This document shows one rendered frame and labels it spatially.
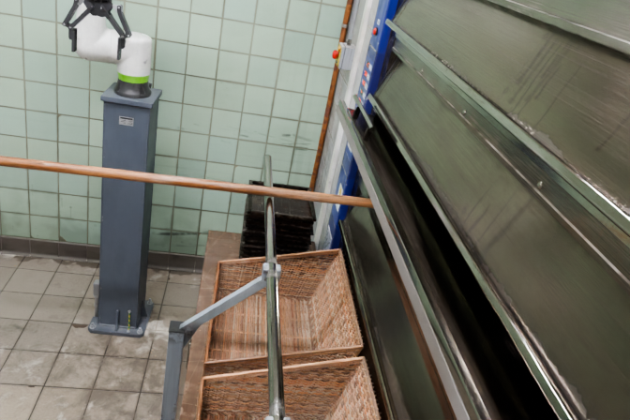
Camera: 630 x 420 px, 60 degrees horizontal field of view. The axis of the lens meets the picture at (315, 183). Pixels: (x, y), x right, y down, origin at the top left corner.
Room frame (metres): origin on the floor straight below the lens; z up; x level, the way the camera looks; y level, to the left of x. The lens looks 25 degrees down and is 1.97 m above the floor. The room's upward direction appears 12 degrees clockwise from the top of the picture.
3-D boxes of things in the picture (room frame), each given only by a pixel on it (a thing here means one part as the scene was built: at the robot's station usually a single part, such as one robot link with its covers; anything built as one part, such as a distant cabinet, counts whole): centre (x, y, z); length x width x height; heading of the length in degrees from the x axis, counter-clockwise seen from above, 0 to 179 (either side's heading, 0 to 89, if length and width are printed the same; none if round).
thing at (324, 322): (1.55, 0.03, 0.72); 0.56 x 0.49 x 0.28; 10
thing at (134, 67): (2.17, 0.84, 1.36); 0.16 x 0.13 x 0.19; 114
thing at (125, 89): (2.23, 0.83, 1.23); 0.26 x 0.15 x 0.06; 8
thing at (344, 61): (2.51, -0.02, 1.46); 0.10 x 0.07 x 0.10; 10
